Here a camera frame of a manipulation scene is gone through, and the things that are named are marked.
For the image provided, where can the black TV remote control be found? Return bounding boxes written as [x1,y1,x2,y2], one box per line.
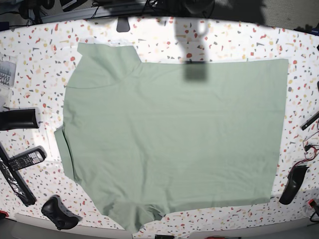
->
[8,146,46,171]

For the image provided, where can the clear plastic parts bag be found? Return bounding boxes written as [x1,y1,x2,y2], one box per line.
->
[0,54,17,109]

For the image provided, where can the small black stick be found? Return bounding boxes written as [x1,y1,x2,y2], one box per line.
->
[301,117,318,130]

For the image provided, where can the long black bar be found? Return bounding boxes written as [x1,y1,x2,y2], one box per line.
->
[0,145,36,207]

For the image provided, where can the black curved handle right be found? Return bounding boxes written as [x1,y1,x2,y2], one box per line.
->
[279,165,308,205]

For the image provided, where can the red and black wires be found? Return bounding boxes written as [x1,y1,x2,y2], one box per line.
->
[290,119,319,175]

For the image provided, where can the grey monitor stand base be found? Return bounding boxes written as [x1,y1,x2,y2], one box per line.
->
[116,17,130,32]

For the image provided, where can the black game controller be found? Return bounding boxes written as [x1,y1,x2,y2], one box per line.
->
[41,197,79,231]

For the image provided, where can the green T-shirt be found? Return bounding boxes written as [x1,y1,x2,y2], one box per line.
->
[55,43,289,233]

